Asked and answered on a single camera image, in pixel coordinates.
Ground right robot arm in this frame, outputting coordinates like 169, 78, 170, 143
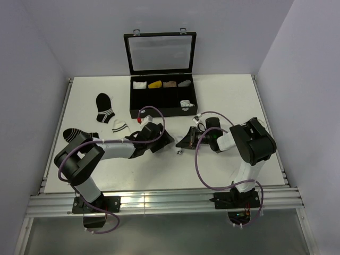
176, 117, 277, 210

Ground black sock white vertical stripes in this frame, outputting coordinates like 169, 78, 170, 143
257, 118, 267, 129

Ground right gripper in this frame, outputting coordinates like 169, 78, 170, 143
177, 126, 213, 149

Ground white sock with black lines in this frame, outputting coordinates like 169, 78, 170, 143
180, 99, 196, 108

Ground grey rolled sock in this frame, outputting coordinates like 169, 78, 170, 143
177, 80, 191, 87

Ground black storage box with lid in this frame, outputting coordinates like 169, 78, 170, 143
123, 28, 198, 119

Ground aluminium frame rail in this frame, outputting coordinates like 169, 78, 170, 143
25, 186, 304, 218

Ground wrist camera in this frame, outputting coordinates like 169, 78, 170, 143
192, 114, 206, 131
137, 115, 153, 128

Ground black sock with white stripes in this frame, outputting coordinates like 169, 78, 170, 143
96, 93, 115, 124

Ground tan rolled sock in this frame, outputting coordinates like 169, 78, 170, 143
163, 81, 177, 88

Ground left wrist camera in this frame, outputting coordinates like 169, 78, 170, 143
137, 115, 153, 128

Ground white rolled sock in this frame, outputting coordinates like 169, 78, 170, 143
132, 81, 147, 89

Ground cream sock with black stripes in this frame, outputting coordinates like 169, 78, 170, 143
112, 120, 131, 137

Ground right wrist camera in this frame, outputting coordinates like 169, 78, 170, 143
192, 114, 206, 131

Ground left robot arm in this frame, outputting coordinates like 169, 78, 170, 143
54, 122, 175, 213

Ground black white horizontal striped sock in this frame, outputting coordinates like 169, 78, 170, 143
63, 128, 99, 143

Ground yellow rolled sock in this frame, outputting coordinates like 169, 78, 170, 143
148, 80, 163, 89

